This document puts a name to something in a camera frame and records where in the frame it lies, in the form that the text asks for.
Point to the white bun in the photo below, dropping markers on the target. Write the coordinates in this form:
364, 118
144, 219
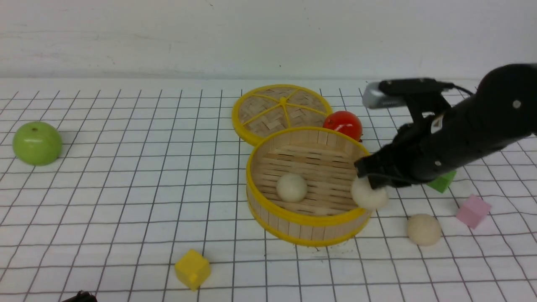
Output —
291, 188
366, 197
423, 229

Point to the bamboo steamer tray yellow rim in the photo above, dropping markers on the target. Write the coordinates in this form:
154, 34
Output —
325, 159

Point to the green apple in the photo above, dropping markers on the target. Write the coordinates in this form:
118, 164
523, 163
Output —
37, 143

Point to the red tomato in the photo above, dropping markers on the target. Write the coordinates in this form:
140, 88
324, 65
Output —
346, 123

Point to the bamboo steamer lid yellow rim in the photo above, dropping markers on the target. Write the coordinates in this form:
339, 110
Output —
269, 109

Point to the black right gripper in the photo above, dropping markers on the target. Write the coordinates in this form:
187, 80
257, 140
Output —
417, 155

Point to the pink cube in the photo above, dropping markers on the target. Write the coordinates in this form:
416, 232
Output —
473, 211

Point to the green cube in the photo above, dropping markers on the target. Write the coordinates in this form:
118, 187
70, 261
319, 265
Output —
442, 183

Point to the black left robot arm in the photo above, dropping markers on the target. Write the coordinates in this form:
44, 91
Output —
82, 296

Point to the yellow cube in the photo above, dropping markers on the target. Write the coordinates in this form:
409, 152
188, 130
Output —
192, 269

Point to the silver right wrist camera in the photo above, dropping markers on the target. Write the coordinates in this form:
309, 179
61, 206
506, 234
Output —
397, 92

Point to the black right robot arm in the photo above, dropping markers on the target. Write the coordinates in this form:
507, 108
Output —
500, 112

